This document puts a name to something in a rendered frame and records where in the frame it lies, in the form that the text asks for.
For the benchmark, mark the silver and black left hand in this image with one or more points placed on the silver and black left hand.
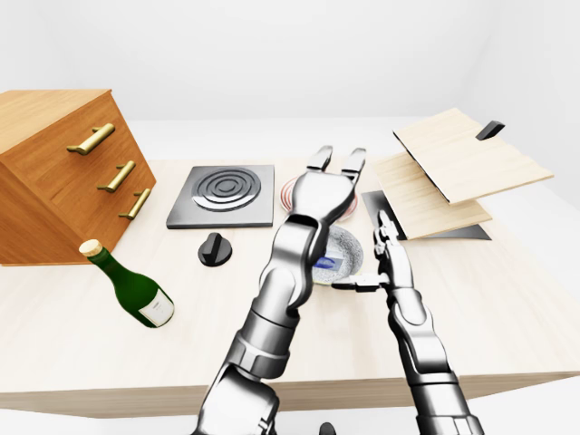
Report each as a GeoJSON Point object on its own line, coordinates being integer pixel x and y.
{"type": "Point", "coordinates": [319, 195]}

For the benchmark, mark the silver and black right hand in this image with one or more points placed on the silver and black right hand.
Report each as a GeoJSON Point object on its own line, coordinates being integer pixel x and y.
{"type": "Point", "coordinates": [396, 258]}

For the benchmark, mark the silver and black right arm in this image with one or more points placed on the silver and black right arm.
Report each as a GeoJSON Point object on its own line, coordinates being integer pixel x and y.
{"type": "Point", "coordinates": [421, 344]}

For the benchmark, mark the silver and black left arm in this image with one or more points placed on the silver and black left arm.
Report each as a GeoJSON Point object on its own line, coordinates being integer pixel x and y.
{"type": "Point", "coordinates": [281, 281]}

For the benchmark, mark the grey patterned bowl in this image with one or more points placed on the grey patterned bowl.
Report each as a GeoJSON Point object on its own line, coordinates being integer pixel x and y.
{"type": "Point", "coordinates": [350, 254]}

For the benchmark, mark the blue and white cream cheese box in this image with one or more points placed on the blue and white cream cheese box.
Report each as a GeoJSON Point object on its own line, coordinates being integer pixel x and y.
{"type": "Point", "coordinates": [331, 263]}

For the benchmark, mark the plate with red rings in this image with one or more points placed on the plate with red rings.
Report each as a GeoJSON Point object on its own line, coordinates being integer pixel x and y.
{"type": "Point", "coordinates": [287, 192]}

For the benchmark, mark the small pale wooden board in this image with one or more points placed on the small pale wooden board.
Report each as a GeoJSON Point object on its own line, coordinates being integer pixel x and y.
{"type": "Point", "coordinates": [417, 204]}

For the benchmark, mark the flat dark stove plate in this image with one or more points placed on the flat dark stove plate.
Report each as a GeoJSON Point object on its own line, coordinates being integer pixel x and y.
{"type": "Point", "coordinates": [226, 195]}

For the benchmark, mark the round black knob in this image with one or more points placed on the round black knob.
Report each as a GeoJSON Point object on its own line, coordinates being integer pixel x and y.
{"type": "Point", "coordinates": [214, 250]}

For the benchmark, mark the large pale wooden board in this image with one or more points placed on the large pale wooden board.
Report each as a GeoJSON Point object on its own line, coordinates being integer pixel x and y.
{"type": "Point", "coordinates": [466, 158]}

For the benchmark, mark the small black block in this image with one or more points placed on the small black block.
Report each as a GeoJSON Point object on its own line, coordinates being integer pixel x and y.
{"type": "Point", "coordinates": [490, 130]}

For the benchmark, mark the small dark shape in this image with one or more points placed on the small dark shape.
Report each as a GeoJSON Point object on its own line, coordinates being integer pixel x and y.
{"type": "Point", "coordinates": [327, 429]}

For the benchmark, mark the green wine bottle with cork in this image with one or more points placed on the green wine bottle with cork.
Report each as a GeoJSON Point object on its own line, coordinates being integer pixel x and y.
{"type": "Point", "coordinates": [131, 287]}

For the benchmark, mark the small wooden drawer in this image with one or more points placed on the small wooden drawer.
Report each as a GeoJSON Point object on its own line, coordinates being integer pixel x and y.
{"type": "Point", "coordinates": [113, 233]}

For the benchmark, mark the medium wooden drawer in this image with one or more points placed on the medium wooden drawer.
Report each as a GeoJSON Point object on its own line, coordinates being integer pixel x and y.
{"type": "Point", "coordinates": [81, 199]}

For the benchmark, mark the large wooden drawer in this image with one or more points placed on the large wooden drawer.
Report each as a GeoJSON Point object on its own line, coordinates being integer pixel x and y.
{"type": "Point", "coordinates": [54, 156]}

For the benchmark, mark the wooden cabinet with drawers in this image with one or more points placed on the wooden cabinet with drawers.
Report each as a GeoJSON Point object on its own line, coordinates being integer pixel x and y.
{"type": "Point", "coordinates": [27, 118]}

